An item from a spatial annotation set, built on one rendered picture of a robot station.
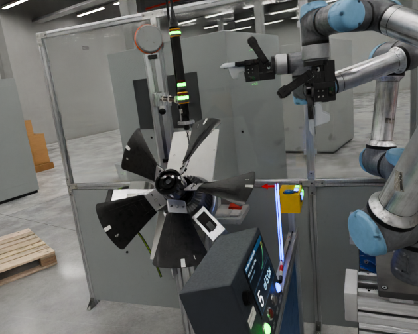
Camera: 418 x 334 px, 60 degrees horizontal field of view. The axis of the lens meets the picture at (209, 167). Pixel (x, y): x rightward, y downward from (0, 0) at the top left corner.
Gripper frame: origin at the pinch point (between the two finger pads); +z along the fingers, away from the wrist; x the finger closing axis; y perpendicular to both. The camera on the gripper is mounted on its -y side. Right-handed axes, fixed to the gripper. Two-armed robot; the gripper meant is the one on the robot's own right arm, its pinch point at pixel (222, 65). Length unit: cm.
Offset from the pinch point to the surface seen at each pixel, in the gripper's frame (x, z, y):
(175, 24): -1.9, 16.1, -17.1
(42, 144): 651, 525, 106
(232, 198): -13, 0, 50
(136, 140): 15, 45, 28
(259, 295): -79, -12, 49
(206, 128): 12.1, 11.0, 25.4
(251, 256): -75, -11, 42
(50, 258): 156, 207, 159
